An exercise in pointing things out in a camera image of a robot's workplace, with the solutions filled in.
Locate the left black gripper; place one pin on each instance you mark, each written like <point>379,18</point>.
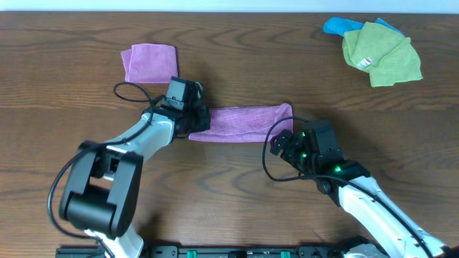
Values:
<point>200,112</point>

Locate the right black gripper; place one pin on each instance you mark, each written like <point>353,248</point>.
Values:
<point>287,154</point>

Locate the folded purple cloth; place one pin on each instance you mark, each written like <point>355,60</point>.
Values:
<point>150,63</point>

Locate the blue cloth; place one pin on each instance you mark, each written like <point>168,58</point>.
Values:
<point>349,28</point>

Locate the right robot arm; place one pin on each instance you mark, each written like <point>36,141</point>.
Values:
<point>353,188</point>

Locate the purple cloth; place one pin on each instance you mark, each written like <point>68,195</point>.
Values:
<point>150,63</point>
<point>242,124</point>

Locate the green cloth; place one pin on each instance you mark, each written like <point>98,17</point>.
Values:
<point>385,54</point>

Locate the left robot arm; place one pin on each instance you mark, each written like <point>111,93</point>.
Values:
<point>102,188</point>

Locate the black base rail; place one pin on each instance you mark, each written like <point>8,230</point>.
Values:
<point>362,250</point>

